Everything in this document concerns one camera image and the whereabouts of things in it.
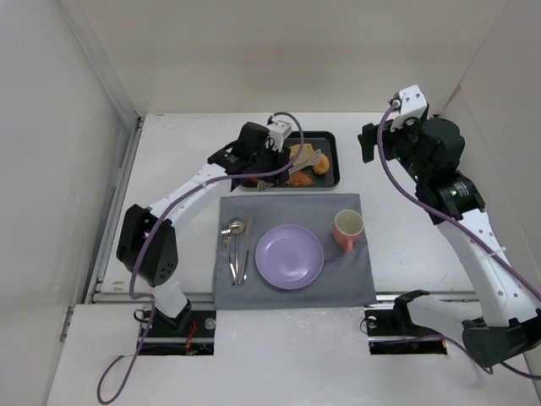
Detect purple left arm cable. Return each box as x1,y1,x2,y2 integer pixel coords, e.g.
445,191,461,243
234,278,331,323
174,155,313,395
96,111,306,406

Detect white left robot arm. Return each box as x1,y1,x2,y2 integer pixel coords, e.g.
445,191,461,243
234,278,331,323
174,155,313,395
116,120,292,332

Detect metal serving tongs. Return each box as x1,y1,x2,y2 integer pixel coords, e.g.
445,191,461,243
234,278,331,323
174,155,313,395
256,149,322,192

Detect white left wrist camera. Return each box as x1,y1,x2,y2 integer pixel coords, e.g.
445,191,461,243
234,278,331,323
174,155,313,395
266,120,292,151

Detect purple plate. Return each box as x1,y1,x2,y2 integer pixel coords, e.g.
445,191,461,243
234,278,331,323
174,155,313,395
254,225,325,290

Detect grey cloth placemat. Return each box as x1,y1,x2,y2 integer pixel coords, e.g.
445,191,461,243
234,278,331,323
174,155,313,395
213,194,376,310

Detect sliced seeded bread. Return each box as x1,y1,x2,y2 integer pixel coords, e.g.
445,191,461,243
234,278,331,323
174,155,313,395
289,143,314,167

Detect small oval brown bread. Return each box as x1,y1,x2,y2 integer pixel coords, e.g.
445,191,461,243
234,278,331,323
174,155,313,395
286,171,313,187

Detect metal spoon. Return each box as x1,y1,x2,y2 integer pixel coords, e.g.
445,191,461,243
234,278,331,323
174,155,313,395
229,217,246,285

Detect aluminium frame rail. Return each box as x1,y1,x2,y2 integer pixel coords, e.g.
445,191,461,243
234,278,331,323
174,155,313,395
58,0,145,342

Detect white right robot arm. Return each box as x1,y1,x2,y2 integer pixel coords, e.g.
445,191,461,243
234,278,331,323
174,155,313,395
358,117,540,370

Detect pink mug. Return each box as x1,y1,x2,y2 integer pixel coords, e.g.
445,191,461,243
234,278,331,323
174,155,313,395
331,210,364,253

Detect small round bun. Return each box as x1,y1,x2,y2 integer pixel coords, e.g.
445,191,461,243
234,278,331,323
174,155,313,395
312,154,330,175

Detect dark baking tray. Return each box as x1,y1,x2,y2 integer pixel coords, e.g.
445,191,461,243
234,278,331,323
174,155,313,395
244,131,341,189

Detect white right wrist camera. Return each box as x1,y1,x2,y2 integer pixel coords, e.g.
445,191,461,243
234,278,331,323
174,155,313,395
390,85,428,119

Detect metal fork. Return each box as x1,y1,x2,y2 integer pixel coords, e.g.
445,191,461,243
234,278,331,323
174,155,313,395
221,223,236,286

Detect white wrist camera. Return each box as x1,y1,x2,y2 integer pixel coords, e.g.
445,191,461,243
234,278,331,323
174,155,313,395
390,85,428,119
266,120,292,151

